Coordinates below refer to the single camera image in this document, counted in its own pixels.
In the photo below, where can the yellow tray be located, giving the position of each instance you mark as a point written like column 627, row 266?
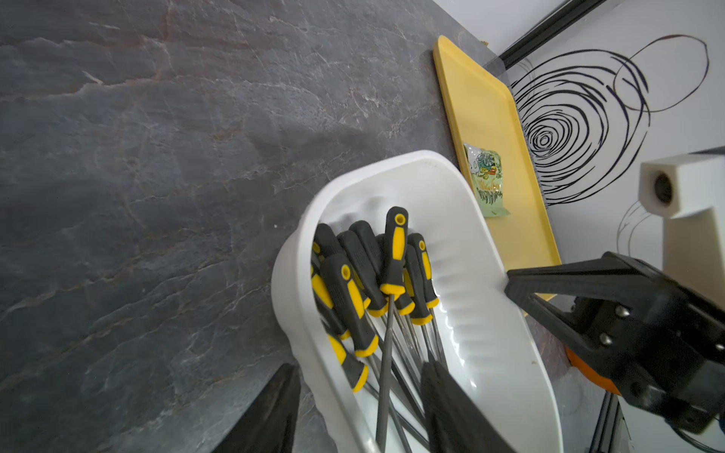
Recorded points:
column 481, row 112

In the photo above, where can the black corner frame post right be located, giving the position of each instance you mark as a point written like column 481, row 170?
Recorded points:
column 557, row 22

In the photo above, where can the green snack packet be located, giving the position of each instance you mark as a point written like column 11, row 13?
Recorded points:
column 485, row 169

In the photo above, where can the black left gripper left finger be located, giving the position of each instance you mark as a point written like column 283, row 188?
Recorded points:
column 269, row 423

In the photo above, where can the file tool top black-yellow handle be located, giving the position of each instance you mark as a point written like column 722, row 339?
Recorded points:
column 391, row 284

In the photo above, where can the file tool black-yellow handle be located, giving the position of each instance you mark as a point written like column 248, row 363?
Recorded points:
column 336, row 272
column 365, row 272
column 391, row 284
column 355, row 371
column 431, row 298

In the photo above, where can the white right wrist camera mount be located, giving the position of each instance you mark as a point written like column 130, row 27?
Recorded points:
column 687, row 192

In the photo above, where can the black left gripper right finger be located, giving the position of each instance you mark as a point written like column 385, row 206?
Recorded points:
column 452, row 420

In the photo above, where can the white plastic storage box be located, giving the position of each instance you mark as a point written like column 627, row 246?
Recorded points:
column 489, row 348

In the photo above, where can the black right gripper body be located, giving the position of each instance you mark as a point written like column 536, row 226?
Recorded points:
column 660, row 343

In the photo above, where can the orange pumpkin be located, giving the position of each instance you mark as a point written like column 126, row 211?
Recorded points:
column 590, row 373

